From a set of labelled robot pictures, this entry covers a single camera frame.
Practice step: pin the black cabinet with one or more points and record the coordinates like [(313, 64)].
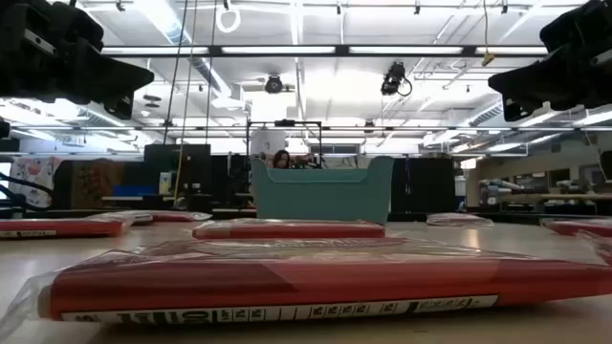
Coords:
[(423, 186), (191, 162)]

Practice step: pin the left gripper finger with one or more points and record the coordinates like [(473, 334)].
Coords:
[(115, 76), (119, 109)]

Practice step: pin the black horizontal frame bar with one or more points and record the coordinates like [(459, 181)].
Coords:
[(430, 128)]

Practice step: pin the yellow hanging connector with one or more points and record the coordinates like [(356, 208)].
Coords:
[(487, 59)]

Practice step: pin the black overhead light bar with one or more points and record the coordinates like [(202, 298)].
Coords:
[(215, 50)]

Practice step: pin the brown board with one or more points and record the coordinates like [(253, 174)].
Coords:
[(95, 181)]

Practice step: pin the red Orville popcorn bag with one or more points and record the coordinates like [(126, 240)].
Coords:
[(287, 282), (602, 246), (57, 228), (181, 217), (459, 220), (129, 218), (578, 227), (287, 231)]

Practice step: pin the floral cloth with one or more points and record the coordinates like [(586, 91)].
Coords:
[(33, 177)]

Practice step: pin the white container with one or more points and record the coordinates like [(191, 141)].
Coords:
[(268, 142)]

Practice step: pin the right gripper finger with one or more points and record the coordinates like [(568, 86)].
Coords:
[(515, 111), (540, 81)]

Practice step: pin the person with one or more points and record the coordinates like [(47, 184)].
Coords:
[(281, 159)]

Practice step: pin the black round camera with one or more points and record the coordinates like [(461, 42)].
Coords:
[(273, 84)]

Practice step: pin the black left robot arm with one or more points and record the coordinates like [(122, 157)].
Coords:
[(3, 129)]

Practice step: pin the teal plastic basket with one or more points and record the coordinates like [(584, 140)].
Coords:
[(325, 200)]

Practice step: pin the blue panel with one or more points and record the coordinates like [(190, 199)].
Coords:
[(134, 190)]

